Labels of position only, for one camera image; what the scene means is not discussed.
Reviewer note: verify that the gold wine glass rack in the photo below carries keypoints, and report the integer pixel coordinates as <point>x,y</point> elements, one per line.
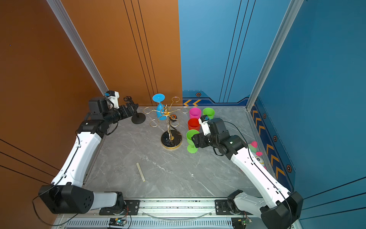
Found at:
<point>171,139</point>

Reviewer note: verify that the red wine glass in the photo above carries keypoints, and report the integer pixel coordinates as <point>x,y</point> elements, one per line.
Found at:
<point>193,124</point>

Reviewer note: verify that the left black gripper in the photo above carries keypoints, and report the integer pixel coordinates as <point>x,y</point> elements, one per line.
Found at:
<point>123,109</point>

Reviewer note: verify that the blue wine glass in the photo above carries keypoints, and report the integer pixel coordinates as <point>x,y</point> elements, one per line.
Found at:
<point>158,98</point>

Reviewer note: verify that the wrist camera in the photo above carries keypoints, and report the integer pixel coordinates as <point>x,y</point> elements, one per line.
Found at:
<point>203,121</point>
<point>112,99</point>

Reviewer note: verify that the plush toy pink green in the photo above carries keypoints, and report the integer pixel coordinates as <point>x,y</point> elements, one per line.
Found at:
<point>253,147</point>

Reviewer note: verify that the orange black tape measure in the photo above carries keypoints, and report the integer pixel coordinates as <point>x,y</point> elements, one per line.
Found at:
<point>173,117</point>

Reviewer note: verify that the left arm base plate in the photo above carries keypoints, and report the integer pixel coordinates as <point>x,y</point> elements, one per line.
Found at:
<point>130,207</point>

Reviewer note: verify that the left circuit board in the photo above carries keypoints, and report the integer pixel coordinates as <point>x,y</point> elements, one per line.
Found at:
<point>117,222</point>

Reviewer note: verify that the magenta wine glass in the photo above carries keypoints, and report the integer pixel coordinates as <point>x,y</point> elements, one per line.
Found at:
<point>195,113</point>

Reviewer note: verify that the wooden ruler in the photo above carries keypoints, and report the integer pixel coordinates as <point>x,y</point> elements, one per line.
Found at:
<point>140,172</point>

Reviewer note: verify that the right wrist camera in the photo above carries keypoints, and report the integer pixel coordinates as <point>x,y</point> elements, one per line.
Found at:
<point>203,121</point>

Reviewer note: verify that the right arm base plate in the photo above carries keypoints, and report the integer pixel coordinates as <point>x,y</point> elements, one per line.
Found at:
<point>227,207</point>

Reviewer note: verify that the black phone stand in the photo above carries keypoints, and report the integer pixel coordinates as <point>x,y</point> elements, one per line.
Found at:
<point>140,117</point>

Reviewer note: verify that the green wine glass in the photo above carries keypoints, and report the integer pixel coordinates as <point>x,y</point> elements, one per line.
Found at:
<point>209,112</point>
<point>191,146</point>

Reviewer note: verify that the aluminium front rail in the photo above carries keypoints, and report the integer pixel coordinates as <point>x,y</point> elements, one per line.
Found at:
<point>161,213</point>

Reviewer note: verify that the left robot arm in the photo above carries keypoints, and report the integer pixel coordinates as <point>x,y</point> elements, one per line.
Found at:
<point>65,194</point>

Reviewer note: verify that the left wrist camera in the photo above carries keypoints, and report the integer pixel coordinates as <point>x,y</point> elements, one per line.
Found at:
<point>112,99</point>

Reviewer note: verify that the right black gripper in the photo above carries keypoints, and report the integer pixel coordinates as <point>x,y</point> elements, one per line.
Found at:
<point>202,138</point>

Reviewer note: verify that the circuit board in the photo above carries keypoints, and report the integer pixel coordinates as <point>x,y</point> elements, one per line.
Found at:
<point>240,223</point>
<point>117,222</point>

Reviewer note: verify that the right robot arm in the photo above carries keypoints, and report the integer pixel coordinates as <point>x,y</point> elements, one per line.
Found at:
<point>277,207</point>

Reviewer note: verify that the right circuit board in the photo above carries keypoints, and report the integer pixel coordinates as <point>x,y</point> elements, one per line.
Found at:
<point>240,223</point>

